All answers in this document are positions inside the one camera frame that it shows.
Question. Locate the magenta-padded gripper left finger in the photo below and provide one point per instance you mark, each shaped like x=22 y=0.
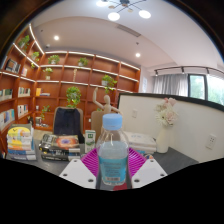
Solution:
x=78 y=172

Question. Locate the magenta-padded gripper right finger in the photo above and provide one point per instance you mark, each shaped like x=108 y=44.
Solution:
x=148 y=172

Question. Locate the clear blue-capped water bottle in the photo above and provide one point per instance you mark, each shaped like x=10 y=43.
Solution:
x=112 y=156

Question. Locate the white book stack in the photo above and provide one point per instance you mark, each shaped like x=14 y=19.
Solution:
x=141 y=141

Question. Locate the dark book stack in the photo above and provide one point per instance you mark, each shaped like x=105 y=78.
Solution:
x=60 y=146

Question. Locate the green and white carton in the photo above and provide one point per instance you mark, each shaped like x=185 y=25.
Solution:
x=90 y=141

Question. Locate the white vase with flowers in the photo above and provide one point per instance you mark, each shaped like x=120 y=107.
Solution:
x=165 y=133

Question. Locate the tan chair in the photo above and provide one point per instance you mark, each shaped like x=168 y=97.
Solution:
x=96 y=125

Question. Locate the dark office chair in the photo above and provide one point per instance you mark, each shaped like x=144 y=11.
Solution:
x=67 y=121

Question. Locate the wooden artist mannequin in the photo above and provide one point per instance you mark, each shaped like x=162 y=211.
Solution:
x=106 y=103

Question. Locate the grey curtain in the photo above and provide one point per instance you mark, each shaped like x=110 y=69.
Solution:
x=170 y=85

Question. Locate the window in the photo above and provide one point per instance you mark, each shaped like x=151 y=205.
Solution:
x=208 y=88

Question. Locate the wooden shelf unit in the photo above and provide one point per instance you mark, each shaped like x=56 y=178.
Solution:
x=20 y=83

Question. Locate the recessed ceiling spotlights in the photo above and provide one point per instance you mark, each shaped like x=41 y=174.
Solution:
x=56 y=37

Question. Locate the ceiling air vent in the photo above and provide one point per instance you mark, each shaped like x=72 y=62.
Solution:
x=127 y=30

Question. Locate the branched ceiling lamp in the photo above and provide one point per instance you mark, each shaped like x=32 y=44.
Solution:
x=114 y=16

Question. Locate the white wall outlet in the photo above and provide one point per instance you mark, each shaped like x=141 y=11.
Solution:
x=134 y=113
x=211 y=141

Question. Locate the black track light rail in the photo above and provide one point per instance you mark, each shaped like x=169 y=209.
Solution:
x=186 y=69

